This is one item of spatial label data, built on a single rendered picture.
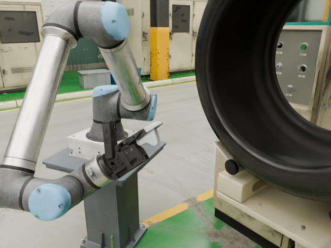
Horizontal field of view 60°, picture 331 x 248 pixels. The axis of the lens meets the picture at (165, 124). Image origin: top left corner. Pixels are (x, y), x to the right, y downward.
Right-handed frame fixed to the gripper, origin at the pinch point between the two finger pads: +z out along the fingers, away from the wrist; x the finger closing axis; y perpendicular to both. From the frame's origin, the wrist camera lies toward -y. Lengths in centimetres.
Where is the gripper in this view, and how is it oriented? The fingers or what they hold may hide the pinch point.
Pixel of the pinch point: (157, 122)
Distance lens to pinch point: 82.1
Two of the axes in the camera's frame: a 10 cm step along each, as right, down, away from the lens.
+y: 5.5, 8.3, -1.2
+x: -2.0, -0.1, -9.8
